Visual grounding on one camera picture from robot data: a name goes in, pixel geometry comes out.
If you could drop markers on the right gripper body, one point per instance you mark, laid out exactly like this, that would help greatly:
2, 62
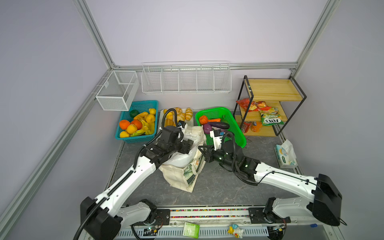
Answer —
220, 158

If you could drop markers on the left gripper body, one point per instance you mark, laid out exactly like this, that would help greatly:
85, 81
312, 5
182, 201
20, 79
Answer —
181, 147

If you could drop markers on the white plastic grocery bag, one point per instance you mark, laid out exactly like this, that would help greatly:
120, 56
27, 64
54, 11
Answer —
180, 160

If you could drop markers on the beige canvas tote bag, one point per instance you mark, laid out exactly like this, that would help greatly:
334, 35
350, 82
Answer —
185, 178

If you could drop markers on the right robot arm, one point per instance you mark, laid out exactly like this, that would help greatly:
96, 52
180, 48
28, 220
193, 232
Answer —
316, 197

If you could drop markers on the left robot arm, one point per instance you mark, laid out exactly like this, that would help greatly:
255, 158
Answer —
103, 217

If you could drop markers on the purple toy onion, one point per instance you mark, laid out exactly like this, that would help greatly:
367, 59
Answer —
207, 128

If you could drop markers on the toy croissant bread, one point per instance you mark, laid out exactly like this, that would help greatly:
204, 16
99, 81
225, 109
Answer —
181, 117

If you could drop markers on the white plastic tray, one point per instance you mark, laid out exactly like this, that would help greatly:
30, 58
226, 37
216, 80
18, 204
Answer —
170, 117

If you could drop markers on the dark toy eggplant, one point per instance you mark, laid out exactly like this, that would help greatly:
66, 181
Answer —
220, 125

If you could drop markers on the orange toy pepper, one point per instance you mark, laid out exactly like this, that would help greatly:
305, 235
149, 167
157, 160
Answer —
203, 120

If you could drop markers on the toy banana bunch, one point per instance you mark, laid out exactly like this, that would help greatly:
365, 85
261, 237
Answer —
148, 120

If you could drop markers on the red soda can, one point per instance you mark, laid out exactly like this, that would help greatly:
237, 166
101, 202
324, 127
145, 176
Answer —
246, 126

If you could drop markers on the toy orange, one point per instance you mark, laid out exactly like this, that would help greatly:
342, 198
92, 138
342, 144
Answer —
137, 123
123, 124

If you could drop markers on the orange drink bottle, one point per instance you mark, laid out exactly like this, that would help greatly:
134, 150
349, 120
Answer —
256, 127

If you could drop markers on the green plastic basket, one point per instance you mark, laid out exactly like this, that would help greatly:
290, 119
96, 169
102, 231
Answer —
226, 117

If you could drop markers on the yellow toy apple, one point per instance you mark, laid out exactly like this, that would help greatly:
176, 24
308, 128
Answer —
131, 129

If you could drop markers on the green toy lime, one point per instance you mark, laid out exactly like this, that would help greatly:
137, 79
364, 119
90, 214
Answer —
133, 113

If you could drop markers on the yellow toy lemon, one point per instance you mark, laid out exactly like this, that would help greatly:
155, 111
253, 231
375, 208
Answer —
124, 134

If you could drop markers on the green Fox's candy bag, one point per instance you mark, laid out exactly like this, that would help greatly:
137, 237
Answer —
271, 117

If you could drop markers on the tissue pack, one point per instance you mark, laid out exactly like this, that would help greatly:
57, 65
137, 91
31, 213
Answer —
286, 156

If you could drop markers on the red snack bag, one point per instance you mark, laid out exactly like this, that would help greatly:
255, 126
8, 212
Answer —
253, 106

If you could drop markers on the yellow white toy figure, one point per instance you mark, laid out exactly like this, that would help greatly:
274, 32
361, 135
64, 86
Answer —
236, 231

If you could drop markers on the green small box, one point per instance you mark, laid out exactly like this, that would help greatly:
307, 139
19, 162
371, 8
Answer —
191, 230

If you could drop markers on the wooden black-frame shelf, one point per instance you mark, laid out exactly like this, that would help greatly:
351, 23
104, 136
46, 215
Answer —
274, 92

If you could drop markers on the long white wire basket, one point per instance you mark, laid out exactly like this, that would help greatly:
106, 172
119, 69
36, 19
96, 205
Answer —
186, 77

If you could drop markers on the small white wire basket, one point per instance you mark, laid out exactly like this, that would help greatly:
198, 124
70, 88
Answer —
118, 91

